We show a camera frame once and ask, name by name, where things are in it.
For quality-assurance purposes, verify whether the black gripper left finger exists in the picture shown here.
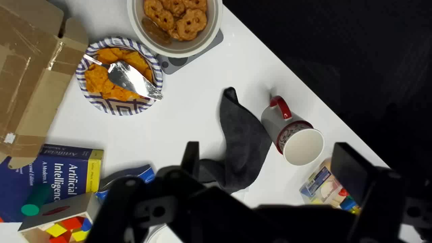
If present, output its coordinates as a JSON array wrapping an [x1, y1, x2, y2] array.
[[85, 141, 213, 243]]

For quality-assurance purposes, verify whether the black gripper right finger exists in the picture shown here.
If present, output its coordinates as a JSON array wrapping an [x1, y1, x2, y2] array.
[[332, 142, 407, 243]]

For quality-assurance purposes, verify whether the black towel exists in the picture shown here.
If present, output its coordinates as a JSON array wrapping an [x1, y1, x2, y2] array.
[[197, 87, 274, 195]]

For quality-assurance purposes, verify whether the blue snack packet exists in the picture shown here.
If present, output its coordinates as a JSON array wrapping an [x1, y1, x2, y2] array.
[[96, 164, 157, 200]]

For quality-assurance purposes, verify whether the clear plastic toy bin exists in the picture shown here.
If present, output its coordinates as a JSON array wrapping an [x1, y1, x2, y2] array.
[[300, 157, 363, 215]]

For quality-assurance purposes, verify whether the wooden tray of coloured blocks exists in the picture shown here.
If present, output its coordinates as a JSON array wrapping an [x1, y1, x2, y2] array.
[[18, 193, 103, 243]]

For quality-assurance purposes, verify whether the blue artificial intelligence book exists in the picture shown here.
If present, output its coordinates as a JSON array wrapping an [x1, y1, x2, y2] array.
[[0, 143, 105, 224]]

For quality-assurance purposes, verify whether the green cylinder block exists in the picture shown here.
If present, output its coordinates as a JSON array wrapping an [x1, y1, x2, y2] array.
[[19, 184, 53, 218]]

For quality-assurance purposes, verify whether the white bowl of pretzel crackers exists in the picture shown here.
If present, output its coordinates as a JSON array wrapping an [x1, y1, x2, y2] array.
[[126, 0, 223, 60]]

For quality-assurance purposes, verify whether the white mug with red handle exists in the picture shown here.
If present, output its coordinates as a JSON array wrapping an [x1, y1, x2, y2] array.
[[261, 95, 324, 168]]

